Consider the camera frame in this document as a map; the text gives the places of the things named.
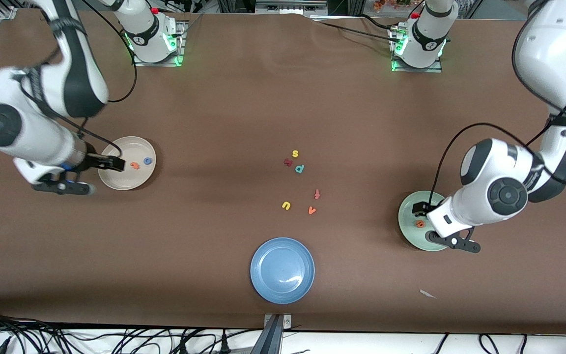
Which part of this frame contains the brown table cover sheet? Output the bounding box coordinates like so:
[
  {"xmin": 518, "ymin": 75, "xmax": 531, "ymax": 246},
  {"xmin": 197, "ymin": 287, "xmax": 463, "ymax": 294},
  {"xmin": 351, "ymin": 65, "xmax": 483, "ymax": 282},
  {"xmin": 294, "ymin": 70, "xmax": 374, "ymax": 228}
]
[{"xmin": 0, "ymin": 9, "xmax": 566, "ymax": 335}]

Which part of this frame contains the beige brown round plate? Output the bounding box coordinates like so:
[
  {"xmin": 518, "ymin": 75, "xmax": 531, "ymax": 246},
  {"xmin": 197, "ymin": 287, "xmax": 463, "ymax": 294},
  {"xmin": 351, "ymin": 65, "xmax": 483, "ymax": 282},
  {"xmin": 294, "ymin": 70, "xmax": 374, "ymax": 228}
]
[{"xmin": 97, "ymin": 136, "xmax": 157, "ymax": 191}]

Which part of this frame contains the blue round plate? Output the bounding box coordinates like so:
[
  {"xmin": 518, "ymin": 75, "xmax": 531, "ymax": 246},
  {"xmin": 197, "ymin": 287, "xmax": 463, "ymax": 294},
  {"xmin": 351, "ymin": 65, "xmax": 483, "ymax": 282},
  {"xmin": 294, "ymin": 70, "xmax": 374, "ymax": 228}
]
[{"xmin": 250, "ymin": 237, "xmax": 315, "ymax": 304}]

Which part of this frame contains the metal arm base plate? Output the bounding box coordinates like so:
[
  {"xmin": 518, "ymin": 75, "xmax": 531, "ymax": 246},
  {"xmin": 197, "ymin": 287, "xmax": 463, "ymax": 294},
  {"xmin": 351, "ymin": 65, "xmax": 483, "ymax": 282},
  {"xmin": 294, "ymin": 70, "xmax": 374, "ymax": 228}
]
[
  {"xmin": 391, "ymin": 27, "xmax": 443, "ymax": 73},
  {"xmin": 132, "ymin": 20, "xmax": 186, "ymax": 67}
]

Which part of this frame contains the green round plate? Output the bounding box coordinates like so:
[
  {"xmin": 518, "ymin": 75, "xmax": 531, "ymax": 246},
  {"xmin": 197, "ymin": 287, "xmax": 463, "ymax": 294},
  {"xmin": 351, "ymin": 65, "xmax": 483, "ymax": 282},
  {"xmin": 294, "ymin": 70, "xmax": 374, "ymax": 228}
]
[{"xmin": 398, "ymin": 191, "xmax": 449, "ymax": 252}]

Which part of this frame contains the black cable on table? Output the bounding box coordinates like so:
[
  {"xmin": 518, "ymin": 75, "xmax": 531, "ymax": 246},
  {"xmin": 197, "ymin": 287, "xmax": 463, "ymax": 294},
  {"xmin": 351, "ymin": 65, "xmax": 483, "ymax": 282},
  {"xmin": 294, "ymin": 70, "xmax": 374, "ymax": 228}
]
[
  {"xmin": 312, "ymin": 19, "xmax": 401, "ymax": 44},
  {"xmin": 359, "ymin": 14, "xmax": 401, "ymax": 31}
]

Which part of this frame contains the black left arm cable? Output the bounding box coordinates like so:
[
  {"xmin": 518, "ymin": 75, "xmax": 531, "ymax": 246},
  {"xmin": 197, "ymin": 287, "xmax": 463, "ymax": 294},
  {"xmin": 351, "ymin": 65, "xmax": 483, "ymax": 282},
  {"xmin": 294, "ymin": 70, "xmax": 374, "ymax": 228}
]
[{"xmin": 430, "ymin": 29, "xmax": 566, "ymax": 205}]

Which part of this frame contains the black cable tangle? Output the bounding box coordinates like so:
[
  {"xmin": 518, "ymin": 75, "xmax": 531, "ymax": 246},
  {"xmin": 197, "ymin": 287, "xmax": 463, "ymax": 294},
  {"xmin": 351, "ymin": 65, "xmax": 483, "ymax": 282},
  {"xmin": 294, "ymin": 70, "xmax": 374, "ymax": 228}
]
[{"xmin": 0, "ymin": 307, "xmax": 264, "ymax": 354}]

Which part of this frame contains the grey metal camera stand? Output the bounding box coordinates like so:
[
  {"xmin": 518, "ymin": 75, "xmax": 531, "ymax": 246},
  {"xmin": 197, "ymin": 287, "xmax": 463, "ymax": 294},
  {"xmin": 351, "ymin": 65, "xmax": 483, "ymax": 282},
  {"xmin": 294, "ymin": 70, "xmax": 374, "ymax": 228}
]
[{"xmin": 250, "ymin": 313, "xmax": 293, "ymax": 354}]

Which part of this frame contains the orange decoration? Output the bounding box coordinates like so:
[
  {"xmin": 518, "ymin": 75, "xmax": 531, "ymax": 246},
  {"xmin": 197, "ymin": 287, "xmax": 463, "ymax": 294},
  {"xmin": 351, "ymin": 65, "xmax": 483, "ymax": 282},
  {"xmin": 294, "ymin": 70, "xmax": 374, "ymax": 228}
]
[{"xmin": 373, "ymin": 0, "xmax": 414, "ymax": 11}]

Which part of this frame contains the aluminium frame profile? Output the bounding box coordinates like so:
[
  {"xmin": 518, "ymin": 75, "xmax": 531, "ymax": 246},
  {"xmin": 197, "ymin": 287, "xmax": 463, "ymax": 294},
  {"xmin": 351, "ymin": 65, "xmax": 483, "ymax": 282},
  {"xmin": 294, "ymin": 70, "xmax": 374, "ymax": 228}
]
[{"xmin": 255, "ymin": 0, "xmax": 329, "ymax": 15}]

